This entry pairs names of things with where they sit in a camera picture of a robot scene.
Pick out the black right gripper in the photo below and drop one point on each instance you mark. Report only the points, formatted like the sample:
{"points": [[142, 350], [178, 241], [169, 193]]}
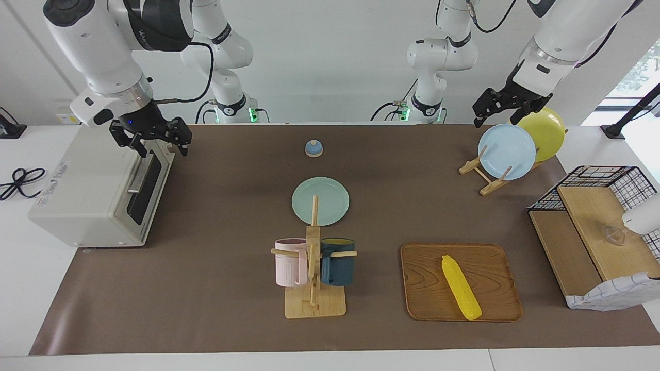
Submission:
{"points": [[142, 121]]}

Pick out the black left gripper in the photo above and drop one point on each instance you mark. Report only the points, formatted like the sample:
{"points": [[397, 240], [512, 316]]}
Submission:
{"points": [[526, 95]]}

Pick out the beige toaster oven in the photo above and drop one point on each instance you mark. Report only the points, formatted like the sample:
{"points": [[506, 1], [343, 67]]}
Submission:
{"points": [[87, 196]]}

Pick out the pale green plate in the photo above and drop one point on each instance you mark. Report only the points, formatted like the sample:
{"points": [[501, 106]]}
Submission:
{"points": [[330, 198]]}

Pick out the yellow corn cob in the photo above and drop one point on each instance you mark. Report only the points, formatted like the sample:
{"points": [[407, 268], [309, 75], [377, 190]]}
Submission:
{"points": [[460, 286]]}

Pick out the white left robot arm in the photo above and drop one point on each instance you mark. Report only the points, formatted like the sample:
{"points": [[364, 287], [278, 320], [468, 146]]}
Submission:
{"points": [[572, 31]]}

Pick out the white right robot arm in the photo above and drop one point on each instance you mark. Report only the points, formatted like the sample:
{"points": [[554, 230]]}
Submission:
{"points": [[98, 46]]}

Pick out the light blue plate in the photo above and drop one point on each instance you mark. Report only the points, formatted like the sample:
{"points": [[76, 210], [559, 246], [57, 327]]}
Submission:
{"points": [[508, 154]]}

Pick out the yellow plate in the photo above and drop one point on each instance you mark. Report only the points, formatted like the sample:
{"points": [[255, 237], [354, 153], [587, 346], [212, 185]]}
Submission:
{"points": [[549, 134]]}

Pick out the wooden plate rack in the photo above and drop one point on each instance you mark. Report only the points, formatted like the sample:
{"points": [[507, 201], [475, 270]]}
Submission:
{"points": [[490, 188]]}

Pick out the white socket box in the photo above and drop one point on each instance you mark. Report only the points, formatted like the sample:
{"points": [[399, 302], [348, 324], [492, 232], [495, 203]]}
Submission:
{"points": [[69, 118]]}

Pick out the black clamp stand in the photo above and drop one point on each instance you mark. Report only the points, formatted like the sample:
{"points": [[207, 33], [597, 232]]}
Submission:
{"points": [[631, 113]]}

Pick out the black desk device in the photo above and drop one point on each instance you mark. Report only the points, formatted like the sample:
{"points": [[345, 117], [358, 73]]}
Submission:
{"points": [[10, 129]]}

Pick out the blue bell with wooden knob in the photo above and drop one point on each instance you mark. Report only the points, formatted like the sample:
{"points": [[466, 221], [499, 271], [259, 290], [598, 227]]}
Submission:
{"points": [[314, 149]]}

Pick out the brown table mat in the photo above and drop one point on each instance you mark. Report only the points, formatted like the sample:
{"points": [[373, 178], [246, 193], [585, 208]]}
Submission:
{"points": [[232, 288]]}

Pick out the clear glass cup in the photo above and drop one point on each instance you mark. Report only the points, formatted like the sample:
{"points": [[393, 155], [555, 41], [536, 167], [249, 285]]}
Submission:
{"points": [[614, 234]]}

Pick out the white rounded device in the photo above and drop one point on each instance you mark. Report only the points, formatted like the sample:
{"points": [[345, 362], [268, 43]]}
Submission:
{"points": [[644, 216]]}

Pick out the pink mug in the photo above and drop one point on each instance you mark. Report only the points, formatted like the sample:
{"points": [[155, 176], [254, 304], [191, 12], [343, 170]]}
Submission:
{"points": [[289, 268]]}

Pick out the wooden serving tray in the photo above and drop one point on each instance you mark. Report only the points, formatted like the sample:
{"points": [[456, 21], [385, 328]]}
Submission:
{"points": [[423, 288]]}

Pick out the dark teal mug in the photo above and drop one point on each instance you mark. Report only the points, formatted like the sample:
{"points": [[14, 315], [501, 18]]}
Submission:
{"points": [[337, 268]]}

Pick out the wooden mug tree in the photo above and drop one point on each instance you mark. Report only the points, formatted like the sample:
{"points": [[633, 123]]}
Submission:
{"points": [[314, 306]]}

